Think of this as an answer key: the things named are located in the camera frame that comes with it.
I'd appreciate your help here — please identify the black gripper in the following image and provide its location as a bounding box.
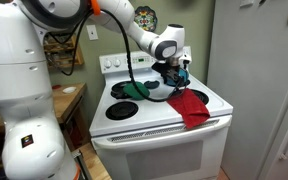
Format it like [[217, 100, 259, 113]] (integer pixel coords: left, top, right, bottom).
[[163, 64, 185, 90]]

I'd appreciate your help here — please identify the red towel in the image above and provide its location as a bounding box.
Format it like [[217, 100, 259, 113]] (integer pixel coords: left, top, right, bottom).
[[166, 87, 211, 130]]

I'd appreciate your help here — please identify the white electric stove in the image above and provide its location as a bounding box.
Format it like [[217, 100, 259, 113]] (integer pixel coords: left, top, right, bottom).
[[88, 45, 234, 180]]

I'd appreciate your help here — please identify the blue kettle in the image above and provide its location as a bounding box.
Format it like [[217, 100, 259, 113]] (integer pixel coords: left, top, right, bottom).
[[173, 66, 191, 87]]

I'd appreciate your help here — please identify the dark blue spoon rest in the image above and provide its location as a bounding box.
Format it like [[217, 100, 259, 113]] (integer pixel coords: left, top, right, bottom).
[[143, 79, 161, 90]]

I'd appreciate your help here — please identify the green round pot holder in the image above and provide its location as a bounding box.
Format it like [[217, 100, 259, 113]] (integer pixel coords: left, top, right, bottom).
[[122, 81, 151, 101]]

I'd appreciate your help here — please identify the white refrigerator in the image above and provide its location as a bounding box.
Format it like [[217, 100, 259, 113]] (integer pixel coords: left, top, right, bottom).
[[206, 0, 288, 180]]

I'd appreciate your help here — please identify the wooden spice rack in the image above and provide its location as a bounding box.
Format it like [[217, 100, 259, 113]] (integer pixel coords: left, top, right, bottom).
[[43, 34, 85, 70]]

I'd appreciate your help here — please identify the small white dish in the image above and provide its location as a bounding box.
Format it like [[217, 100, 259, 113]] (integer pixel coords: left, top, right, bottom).
[[62, 86, 78, 94]]

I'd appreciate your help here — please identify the white paper note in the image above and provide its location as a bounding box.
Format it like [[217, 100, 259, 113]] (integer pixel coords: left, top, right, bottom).
[[239, 0, 254, 8]]

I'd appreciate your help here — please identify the wooden side table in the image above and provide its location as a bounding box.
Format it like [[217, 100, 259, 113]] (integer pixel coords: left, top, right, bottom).
[[0, 83, 88, 148]]

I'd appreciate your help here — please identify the wooden robot platform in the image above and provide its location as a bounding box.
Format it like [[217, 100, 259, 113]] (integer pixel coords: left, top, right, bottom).
[[78, 143, 112, 180]]

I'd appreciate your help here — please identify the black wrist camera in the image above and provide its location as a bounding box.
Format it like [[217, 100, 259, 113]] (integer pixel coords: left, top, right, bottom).
[[151, 61, 172, 76]]

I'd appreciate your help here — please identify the white oven door handle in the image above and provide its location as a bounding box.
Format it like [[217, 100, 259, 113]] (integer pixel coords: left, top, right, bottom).
[[91, 114, 233, 150]]

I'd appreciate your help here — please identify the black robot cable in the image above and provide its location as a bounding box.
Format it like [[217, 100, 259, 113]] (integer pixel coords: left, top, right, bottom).
[[45, 8, 190, 103]]

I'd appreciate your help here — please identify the colourful decorative wall plate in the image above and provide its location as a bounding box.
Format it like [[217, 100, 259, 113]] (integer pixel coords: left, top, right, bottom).
[[134, 5, 158, 33]]

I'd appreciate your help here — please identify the white light switch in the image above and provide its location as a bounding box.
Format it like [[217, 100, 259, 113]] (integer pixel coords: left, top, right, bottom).
[[86, 24, 99, 41]]

